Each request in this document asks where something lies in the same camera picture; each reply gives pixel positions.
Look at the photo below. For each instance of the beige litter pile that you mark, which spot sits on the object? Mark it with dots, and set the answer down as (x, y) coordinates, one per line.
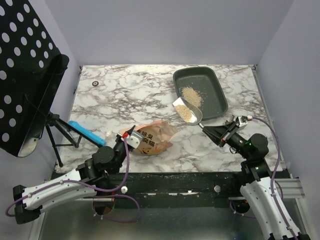
(192, 96)

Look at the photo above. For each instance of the silver metal scoop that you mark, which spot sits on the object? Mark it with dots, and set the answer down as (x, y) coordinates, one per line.
(188, 112)

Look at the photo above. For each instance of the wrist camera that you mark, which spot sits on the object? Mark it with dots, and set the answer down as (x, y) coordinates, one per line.
(242, 121)
(134, 139)

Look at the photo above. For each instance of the blue plastic handle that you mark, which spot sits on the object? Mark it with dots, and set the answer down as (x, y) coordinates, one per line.
(90, 135)

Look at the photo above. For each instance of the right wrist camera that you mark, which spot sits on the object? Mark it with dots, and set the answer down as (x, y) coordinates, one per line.
(242, 121)

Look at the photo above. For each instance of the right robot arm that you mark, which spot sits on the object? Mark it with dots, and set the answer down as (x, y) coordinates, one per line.
(256, 182)

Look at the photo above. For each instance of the dark grey litter tray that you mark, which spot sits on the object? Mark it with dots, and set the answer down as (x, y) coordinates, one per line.
(204, 80)

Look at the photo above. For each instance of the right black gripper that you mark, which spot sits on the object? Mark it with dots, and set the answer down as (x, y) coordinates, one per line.
(223, 135)

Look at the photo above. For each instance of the pink cat litter bag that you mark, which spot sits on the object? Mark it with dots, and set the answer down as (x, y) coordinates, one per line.
(157, 137)

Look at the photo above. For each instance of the black perforated music stand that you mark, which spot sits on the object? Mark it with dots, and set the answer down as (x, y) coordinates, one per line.
(34, 73)

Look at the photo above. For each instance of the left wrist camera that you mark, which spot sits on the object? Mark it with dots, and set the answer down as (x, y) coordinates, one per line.
(134, 139)

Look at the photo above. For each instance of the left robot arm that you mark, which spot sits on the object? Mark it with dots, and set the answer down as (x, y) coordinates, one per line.
(90, 179)

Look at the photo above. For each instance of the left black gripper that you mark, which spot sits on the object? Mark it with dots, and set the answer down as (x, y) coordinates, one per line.
(118, 138)

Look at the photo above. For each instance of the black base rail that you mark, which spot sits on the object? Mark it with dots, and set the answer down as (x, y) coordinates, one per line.
(189, 190)

